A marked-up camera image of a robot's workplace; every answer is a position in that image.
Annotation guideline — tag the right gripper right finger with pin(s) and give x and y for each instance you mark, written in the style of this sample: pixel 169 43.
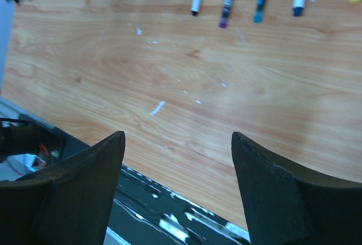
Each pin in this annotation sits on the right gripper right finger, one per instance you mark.
pixel 287 203

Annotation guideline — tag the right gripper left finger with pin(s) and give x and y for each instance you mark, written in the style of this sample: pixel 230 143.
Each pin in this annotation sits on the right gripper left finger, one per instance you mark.
pixel 66 203

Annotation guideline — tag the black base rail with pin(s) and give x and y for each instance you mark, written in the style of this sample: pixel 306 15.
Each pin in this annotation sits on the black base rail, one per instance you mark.
pixel 143 211

